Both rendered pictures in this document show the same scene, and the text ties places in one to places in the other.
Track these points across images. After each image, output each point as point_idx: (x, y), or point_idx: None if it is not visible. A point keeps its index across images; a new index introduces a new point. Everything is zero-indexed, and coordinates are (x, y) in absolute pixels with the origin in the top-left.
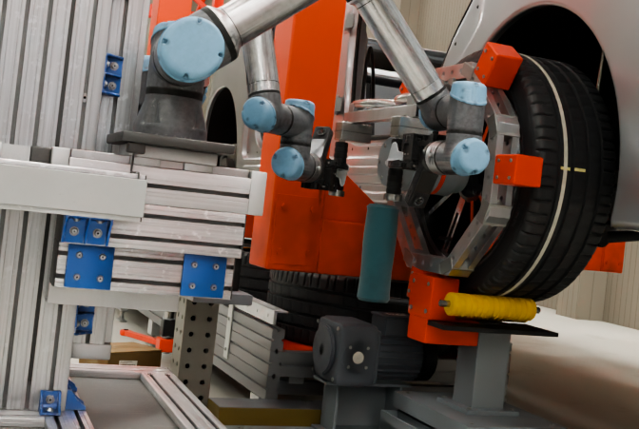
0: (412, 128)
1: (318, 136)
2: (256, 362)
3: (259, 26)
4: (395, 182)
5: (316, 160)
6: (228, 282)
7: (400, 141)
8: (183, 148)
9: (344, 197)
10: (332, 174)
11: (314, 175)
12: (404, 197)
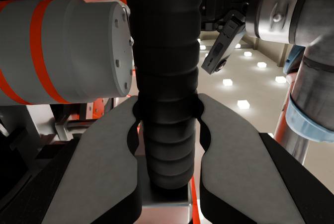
0: (147, 223)
1: (225, 59)
2: None
3: None
4: (179, 44)
5: (281, 33)
6: None
7: (177, 185)
8: None
9: None
10: (209, 6)
11: None
12: None
